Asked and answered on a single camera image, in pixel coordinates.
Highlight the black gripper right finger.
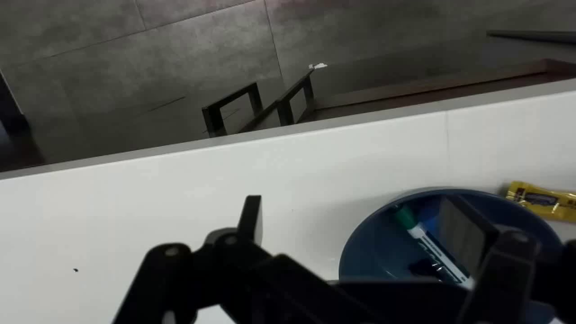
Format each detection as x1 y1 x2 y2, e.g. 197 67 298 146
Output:
436 197 576 324

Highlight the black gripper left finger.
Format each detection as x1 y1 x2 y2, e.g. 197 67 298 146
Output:
112 195 375 324

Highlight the yellow snack bar wrapper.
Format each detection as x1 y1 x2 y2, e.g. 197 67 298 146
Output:
503 180 576 225

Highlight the blue bowl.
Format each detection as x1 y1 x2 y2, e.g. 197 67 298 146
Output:
339 188 566 324

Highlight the green capped white marker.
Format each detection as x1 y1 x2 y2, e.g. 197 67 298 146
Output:
395 204 476 292

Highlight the dark wooden bench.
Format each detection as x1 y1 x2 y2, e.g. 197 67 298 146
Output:
298 58 576 125

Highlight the black metal chair frame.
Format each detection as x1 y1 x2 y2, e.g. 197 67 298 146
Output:
200 69 319 139

